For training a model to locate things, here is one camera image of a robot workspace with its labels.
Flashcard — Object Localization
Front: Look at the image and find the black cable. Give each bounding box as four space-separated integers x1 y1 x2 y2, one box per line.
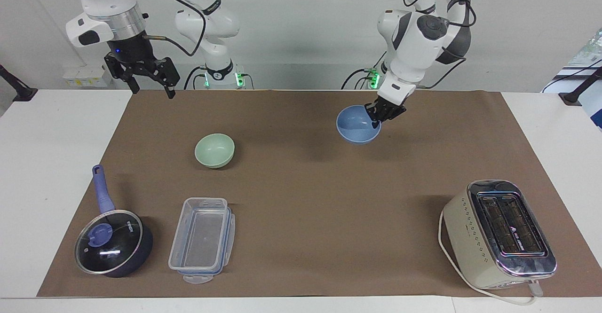
341 68 377 90
416 55 467 90
183 66 207 91
541 58 602 93
403 0 476 28
136 0 208 58

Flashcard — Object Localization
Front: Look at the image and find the black stand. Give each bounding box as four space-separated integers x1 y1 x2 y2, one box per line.
0 64 39 102
558 66 602 106

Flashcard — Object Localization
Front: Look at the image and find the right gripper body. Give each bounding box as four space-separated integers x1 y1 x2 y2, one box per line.
107 31 159 72

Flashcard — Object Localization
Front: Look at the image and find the blue bowl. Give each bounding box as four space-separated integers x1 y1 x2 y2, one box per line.
336 105 382 145

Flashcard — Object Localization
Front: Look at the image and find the glass lid with purple knob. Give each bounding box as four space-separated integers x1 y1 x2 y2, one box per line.
74 210 143 275

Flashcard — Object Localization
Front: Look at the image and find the purple saucepan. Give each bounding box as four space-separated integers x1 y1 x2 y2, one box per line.
74 164 154 278

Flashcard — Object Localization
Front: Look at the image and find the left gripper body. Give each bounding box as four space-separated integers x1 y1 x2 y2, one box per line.
376 96 408 116

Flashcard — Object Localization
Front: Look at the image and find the white toaster cord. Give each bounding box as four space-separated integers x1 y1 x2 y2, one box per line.
438 210 544 306

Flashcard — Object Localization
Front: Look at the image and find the clear plastic food container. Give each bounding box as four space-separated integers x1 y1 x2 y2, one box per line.
168 197 236 284

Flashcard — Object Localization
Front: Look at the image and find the green bowl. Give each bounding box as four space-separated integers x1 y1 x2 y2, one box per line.
195 133 235 169

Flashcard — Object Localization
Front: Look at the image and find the cream and chrome toaster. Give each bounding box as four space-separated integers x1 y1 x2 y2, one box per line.
442 180 558 290

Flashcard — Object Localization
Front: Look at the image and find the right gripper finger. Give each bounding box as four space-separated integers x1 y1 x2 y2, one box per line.
141 57 181 100
104 54 141 94

